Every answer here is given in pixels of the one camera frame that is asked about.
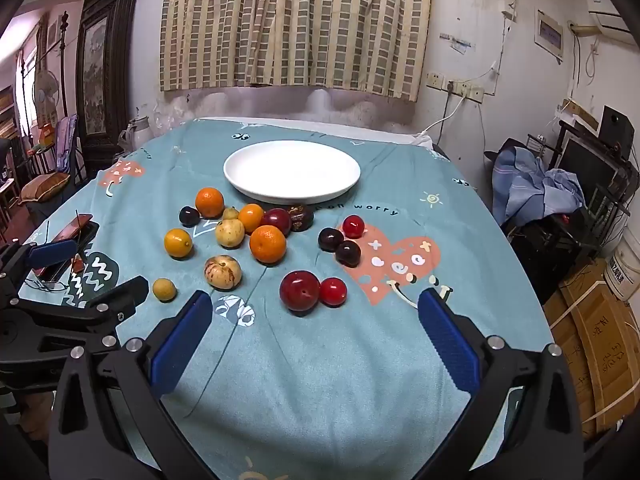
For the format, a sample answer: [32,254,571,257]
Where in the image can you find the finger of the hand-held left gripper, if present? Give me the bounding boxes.
[15,276,150,333]
[0,239,81,281]

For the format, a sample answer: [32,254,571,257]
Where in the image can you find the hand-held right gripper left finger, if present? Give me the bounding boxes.
[47,290,221,480]

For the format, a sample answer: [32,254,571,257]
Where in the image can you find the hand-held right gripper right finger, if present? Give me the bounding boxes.
[417,287,586,480]

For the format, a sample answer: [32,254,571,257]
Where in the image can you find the yellow citrus fruit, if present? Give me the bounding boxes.
[164,228,194,260]

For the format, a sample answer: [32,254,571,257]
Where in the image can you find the orange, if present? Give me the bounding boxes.
[195,187,225,219]
[238,203,265,233]
[249,225,287,264]

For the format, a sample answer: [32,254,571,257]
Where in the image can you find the dark red plum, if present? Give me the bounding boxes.
[261,208,293,237]

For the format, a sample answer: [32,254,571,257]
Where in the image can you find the white plate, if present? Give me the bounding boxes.
[223,140,362,205]

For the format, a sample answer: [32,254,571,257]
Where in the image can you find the eyeglasses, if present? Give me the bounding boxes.
[24,276,69,293]

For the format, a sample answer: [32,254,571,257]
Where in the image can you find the red smartphone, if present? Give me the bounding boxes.
[51,213,94,242]

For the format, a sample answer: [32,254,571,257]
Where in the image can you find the brown seat cushion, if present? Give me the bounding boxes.
[20,172,71,206]

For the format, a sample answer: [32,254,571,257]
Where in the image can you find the red speckled pale fruit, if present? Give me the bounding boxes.
[204,255,243,290]

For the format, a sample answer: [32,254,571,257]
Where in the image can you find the large red plum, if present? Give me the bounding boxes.
[279,270,321,313]

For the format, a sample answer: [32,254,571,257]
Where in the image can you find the teal printed tablecloth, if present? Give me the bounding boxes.
[15,117,556,480]

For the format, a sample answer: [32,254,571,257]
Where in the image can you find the cardboard box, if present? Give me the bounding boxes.
[542,260,640,441]

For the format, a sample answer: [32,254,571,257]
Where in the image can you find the grey kettle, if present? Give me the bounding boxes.
[119,115,153,153]

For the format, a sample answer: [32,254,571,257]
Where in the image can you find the standing electric fan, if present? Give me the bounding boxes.
[32,70,62,127]

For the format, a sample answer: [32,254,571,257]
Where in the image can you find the brown passion fruit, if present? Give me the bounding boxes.
[287,203,315,232]

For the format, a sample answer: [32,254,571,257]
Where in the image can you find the blue crumpled cloth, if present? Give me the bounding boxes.
[492,147,586,226]

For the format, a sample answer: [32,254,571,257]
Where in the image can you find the white bucket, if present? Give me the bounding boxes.
[602,240,640,301]

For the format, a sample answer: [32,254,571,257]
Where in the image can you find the dark carved wooden screen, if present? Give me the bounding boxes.
[75,0,143,151]

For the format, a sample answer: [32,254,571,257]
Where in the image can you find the black monitor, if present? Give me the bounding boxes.
[555,135,626,211]

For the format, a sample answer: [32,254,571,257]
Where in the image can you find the black speaker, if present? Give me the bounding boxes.
[599,106,636,158]

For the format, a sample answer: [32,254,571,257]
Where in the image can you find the striped checked curtain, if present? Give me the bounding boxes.
[160,0,433,103]

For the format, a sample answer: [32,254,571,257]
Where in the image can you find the white air conditioner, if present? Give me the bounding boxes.
[585,0,633,43]

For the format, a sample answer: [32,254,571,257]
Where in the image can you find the white power cable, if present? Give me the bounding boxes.
[415,92,467,142]

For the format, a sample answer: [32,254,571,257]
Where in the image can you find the wide wall socket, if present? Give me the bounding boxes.
[446,80,485,103]

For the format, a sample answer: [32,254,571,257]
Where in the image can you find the white wall panel box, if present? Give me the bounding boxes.
[534,8,565,63]

